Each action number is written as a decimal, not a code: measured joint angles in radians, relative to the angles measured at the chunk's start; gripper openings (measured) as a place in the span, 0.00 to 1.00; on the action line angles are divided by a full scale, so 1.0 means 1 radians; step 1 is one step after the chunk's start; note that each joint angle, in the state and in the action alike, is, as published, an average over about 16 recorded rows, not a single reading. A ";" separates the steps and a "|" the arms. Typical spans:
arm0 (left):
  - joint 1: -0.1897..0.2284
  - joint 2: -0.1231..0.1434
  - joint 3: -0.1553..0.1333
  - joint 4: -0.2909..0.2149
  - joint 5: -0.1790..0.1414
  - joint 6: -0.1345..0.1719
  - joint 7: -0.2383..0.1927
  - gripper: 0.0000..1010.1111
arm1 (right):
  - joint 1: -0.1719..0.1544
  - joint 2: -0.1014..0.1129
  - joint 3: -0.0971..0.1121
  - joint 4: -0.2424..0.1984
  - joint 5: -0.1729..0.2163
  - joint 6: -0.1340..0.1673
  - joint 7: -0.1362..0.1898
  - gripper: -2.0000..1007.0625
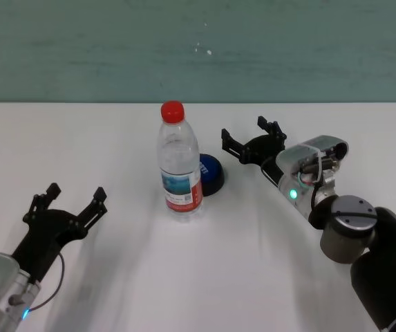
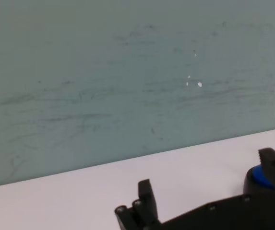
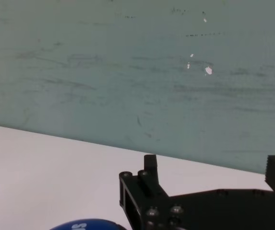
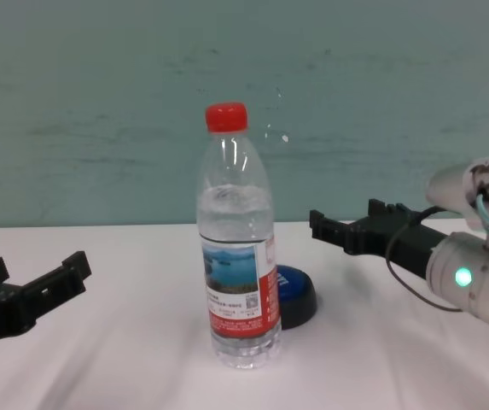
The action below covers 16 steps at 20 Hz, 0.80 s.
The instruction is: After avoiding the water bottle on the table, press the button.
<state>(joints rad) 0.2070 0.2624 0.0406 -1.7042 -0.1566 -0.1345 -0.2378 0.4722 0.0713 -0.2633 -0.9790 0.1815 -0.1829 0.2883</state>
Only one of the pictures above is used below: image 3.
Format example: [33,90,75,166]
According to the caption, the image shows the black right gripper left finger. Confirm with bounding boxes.
[119,154,170,230]

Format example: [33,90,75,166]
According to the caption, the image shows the blue push button black base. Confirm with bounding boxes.
[48,218,130,230]

